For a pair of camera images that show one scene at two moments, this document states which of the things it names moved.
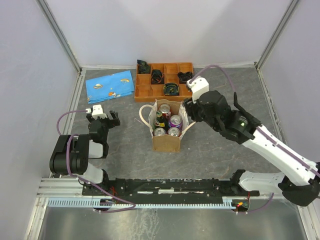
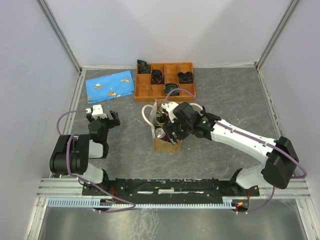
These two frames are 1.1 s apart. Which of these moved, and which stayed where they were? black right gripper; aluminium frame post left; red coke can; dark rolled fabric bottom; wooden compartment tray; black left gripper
Moved: black right gripper; red coke can
Stayed: black left gripper; dark rolled fabric bottom; aluminium frame post left; wooden compartment tray
